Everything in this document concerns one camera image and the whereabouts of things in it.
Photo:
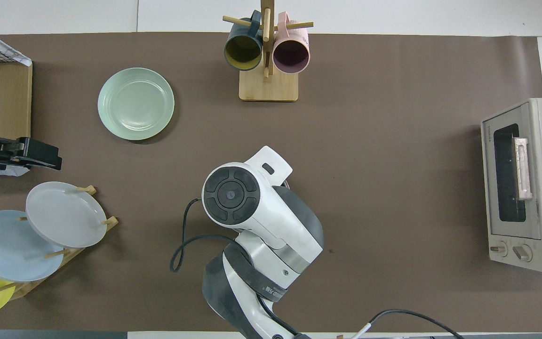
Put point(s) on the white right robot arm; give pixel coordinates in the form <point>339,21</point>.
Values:
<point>261,216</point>

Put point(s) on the grey plate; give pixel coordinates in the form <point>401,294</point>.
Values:
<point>64,214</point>

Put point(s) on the light blue plate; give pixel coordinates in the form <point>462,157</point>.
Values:
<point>7,249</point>

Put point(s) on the wooden plate rack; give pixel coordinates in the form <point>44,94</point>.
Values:
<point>64,256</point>

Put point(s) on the pale green plate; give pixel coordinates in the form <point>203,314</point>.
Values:
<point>135,103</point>

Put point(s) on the dark teal mug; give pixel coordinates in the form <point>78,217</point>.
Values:
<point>243,49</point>

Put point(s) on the wooden mug tree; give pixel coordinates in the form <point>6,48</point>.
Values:
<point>268,87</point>

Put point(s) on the pink ribbed mug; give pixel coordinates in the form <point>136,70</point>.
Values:
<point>290,54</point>

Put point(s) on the brown table mat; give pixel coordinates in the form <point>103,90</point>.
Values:
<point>370,84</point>

